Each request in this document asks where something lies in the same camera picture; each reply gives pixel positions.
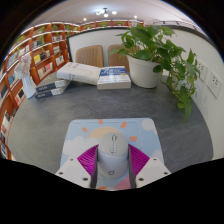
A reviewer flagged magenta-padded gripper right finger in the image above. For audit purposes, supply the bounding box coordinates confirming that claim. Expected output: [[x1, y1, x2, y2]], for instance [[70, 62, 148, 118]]
[[127, 143, 172, 190]]

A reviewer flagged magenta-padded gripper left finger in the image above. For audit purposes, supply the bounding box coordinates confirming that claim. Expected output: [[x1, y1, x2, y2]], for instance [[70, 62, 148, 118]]
[[54, 144, 100, 190]]

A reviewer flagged white computer mouse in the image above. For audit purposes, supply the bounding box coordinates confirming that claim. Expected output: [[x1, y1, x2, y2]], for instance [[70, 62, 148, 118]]
[[96, 132, 130, 179]]

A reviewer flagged pastel printed mouse pad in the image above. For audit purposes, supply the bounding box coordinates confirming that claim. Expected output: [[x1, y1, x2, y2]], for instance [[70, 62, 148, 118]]
[[59, 117, 165, 191]]

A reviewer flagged thick dark hardcover book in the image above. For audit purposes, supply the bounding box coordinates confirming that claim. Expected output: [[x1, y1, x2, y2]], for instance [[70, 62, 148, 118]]
[[34, 87, 63, 100], [34, 73, 72, 94]]

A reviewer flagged thick white book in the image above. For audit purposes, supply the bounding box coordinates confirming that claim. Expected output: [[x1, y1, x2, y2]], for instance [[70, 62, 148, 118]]
[[56, 61, 102, 86]]

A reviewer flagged white plant pot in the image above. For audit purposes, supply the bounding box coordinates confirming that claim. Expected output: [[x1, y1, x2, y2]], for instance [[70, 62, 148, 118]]
[[126, 54, 164, 89]]

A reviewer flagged tan upholstered chair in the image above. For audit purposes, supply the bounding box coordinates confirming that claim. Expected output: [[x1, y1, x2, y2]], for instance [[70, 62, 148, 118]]
[[107, 43, 133, 74], [75, 44, 105, 69]]

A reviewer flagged pink and white flower bouquet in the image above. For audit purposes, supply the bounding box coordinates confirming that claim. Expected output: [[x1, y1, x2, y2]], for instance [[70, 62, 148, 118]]
[[13, 53, 33, 81]]

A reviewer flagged orange bookshelf unit with books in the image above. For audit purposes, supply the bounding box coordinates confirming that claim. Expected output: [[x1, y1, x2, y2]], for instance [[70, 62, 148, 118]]
[[0, 19, 146, 161]]

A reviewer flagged green leafy pothos plant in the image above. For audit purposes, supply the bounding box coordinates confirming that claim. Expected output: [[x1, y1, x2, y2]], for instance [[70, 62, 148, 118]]
[[109, 24, 201, 123]]

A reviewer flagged cluster of ceiling lights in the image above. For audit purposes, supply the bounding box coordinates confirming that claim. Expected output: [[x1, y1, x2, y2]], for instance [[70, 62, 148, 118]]
[[95, 8, 118, 18]]

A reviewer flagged white wall outlet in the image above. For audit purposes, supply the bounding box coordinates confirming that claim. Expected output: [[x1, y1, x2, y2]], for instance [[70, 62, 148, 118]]
[[207, 70, 223, 99], [196, 59, 209, 83]]

